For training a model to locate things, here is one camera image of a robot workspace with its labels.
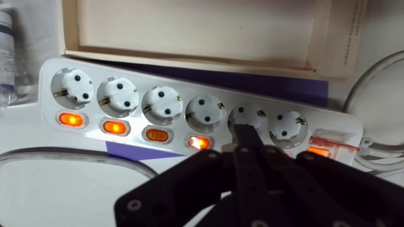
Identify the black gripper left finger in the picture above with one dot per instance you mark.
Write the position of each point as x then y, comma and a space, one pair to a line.
189, 190

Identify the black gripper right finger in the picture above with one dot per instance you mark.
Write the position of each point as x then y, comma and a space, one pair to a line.
319, 193

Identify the white six-socket power strip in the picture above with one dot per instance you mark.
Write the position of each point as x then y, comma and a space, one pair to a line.
138, 84

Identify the purple paper sheet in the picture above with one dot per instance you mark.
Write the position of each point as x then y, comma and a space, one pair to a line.
272, 86

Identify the shallow wooden tray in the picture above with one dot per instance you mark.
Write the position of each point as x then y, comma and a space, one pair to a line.
189, 26

